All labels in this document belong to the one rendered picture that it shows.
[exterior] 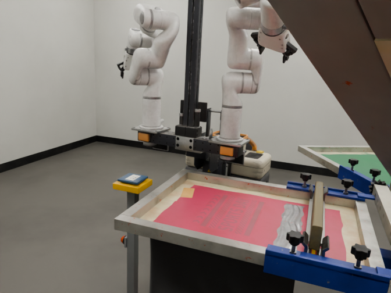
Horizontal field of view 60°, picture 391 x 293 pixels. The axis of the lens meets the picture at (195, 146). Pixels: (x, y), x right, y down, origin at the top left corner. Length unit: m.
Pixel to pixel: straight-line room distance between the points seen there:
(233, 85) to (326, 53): 1.36
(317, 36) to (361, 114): 0.07
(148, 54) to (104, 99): 4.46
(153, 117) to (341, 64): 1.60
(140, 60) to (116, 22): 4.29
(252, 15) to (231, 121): 0.46
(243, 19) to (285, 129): 3.72
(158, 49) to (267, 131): 3.62
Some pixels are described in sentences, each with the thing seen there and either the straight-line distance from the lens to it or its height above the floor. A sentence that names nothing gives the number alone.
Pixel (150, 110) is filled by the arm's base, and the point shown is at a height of 1.23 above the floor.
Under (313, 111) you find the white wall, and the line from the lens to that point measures 4.98.
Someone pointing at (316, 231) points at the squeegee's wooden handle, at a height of 1.04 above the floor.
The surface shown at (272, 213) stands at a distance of 1.33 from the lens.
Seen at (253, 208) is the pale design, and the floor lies 0.96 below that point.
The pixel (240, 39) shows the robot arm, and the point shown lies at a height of 1.58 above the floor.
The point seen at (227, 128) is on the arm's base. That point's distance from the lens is 1.56.
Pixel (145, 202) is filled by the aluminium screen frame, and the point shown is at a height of 0.99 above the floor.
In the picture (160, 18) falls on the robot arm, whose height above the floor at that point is 1.66.
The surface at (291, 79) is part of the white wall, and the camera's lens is 4.97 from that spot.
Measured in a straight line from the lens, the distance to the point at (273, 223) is 1.25.
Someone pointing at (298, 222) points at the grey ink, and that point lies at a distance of 1.28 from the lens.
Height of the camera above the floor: 1.50
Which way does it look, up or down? 14 degrees down
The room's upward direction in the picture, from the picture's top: 3 degrees clockwise
